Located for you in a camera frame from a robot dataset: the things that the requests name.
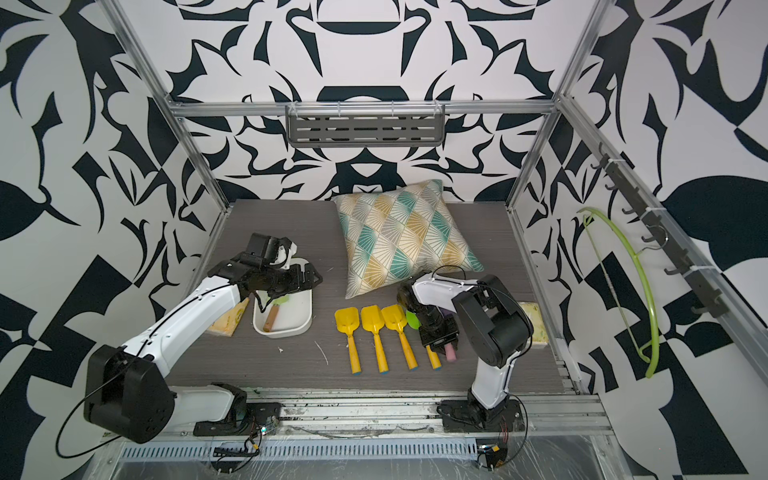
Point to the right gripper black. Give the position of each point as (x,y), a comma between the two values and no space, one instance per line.
(448,337)

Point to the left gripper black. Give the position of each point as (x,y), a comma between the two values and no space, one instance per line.
(298,283)

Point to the purple shovel pink handle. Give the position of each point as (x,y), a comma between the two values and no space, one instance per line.
(450,353)

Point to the green shovel yellow handle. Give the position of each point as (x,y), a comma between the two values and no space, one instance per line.
(414,324)

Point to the white storage box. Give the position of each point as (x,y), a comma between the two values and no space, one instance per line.
(295,317)

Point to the yellow toy shovel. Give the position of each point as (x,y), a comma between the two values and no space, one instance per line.
(347,322)
(373,322)
(395,320)

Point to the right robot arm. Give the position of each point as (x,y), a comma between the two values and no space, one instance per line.
(493,323)

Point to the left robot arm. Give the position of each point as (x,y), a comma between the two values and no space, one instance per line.
(126,389)

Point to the right tissue pack yellow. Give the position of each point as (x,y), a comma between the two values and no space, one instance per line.
(533,311)

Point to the patterned teal yellow cushion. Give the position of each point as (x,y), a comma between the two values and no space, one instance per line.
(394,235)

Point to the green plastic hanger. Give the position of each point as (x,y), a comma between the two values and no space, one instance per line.
(649,350)

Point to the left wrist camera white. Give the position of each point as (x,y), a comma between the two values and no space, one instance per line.
(286,250)

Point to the light green trowel wooden handle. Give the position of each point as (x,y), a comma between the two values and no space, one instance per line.
(273,313)

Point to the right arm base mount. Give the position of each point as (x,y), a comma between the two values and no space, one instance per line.
(469,416)

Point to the white cable duct strip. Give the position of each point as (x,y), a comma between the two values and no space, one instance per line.
(463,449)

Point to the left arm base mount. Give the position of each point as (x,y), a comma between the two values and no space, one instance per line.
(249,418)

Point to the grey wall shelf rack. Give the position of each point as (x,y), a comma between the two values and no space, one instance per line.
(365,124)

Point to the black hook rail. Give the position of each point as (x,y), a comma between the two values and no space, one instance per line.
(661,236)

